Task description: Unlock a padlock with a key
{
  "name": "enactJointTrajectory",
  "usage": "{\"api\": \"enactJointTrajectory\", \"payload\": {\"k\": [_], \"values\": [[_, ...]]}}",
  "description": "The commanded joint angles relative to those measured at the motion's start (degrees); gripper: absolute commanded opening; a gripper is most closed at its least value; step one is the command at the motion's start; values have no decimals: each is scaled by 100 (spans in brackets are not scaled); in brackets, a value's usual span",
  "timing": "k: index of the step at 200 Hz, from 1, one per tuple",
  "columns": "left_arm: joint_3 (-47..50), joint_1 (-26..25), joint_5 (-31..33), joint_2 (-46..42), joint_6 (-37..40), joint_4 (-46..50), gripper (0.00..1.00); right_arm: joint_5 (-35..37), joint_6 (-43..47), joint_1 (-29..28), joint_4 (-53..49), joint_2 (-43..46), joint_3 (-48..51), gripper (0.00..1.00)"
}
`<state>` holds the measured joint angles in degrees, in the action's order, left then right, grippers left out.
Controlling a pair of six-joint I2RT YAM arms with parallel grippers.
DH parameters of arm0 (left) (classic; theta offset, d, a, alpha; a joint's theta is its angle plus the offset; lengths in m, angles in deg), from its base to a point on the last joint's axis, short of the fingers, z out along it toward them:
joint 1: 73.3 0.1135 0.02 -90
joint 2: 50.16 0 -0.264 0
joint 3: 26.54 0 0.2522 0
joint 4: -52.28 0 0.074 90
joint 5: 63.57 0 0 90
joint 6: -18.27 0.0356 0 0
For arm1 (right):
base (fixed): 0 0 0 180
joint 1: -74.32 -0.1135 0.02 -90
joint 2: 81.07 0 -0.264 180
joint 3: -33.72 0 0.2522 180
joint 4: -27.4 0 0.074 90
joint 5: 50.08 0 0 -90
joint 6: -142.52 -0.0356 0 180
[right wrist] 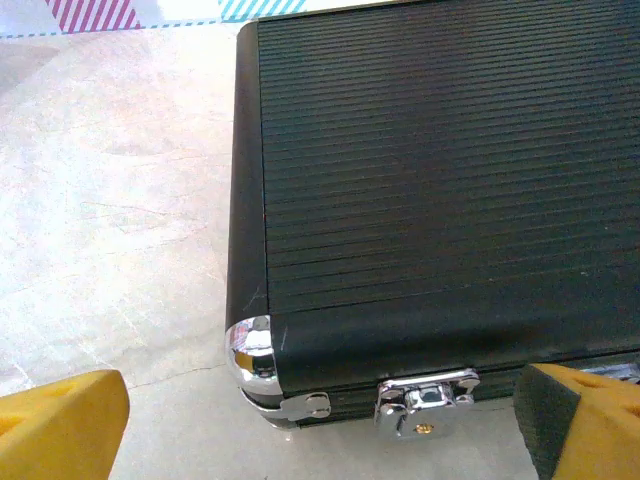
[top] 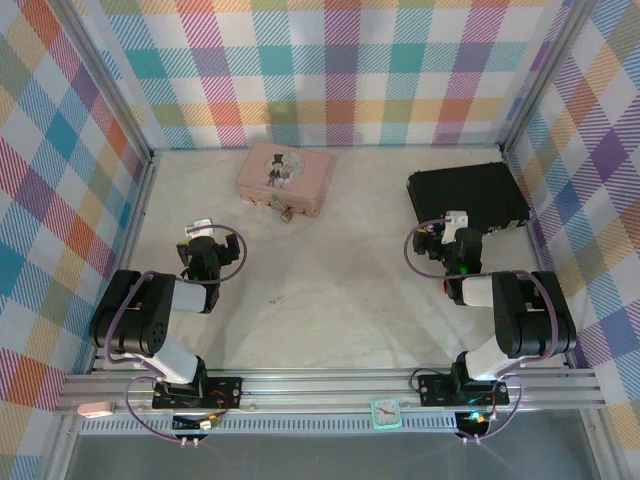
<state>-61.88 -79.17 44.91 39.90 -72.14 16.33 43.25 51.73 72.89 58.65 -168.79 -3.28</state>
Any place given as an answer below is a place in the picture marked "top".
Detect black hard case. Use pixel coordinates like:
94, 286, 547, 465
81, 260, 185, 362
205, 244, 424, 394
405, 162, 531, 237

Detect aluminium front rail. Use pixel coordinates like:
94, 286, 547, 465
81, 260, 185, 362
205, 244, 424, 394
54, 368, 607, 414

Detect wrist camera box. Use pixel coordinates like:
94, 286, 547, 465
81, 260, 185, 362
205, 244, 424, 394
183, 218, 214, 238
441, 210, 472, 245

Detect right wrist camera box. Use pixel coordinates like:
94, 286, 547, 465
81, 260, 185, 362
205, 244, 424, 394
441, 210, 472, 245

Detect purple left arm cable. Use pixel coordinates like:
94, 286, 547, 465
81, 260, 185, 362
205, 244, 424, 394
102, 224, 249, 446

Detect small green square clock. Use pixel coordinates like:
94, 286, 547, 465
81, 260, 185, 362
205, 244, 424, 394
369, 396, 403, 430

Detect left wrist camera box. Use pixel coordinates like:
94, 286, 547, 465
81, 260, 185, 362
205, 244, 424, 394
183, 218, 214, 238

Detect aluminium frame post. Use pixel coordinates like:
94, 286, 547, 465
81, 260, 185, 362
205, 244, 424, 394
499, 0, 599, 154
49, 0, 156, 159

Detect pink tin box with couple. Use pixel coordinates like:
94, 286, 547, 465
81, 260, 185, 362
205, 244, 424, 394
235, 141, 333, 218

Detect aluminium side rail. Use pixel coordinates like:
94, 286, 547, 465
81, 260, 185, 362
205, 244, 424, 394
89, 152, 159, 374
502, 149, 574, 370

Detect grey slotted cable duct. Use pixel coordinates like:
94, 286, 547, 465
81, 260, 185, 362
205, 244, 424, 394
79, 413, 459, 434

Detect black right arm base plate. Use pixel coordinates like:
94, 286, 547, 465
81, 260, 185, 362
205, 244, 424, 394
417, 373, 511, 407

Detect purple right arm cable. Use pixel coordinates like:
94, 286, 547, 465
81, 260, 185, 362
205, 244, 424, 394
403, 218, 560, 445

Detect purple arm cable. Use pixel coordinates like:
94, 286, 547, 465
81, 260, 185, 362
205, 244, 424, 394
102, 224, 249, 446
403, 218, 560, 445

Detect pink oblong block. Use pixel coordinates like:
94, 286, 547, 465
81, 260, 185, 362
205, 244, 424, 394
77, 401, 115, 419

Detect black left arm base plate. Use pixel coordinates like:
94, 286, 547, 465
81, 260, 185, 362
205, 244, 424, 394
151, 375, 245, 412

